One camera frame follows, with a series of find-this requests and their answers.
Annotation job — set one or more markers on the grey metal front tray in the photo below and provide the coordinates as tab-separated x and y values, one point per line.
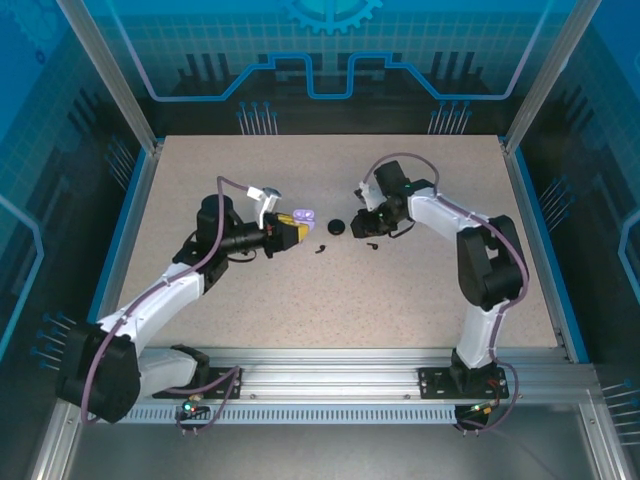
325	455

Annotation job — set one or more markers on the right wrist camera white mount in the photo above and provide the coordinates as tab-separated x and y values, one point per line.
367	196

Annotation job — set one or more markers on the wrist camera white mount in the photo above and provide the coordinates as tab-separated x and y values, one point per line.
260	192
367	196

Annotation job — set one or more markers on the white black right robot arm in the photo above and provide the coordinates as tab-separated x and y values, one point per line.
480	340

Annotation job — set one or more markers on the purple earbud charging case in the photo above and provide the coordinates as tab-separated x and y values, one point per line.
305	218

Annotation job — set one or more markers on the aluminium frame post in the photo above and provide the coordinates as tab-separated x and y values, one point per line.
116	75
546	75

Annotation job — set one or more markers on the small LED connector board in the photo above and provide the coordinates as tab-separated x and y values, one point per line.
192	407
482	408

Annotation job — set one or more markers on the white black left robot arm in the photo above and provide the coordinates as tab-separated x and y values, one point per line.
150	307

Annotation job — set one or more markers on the aluminium blue side rail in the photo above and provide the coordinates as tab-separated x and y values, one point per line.
537	250
132	220

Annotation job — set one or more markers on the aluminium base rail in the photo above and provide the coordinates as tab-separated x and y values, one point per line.
325	375

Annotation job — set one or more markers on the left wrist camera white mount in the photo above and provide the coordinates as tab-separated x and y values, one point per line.
260	192

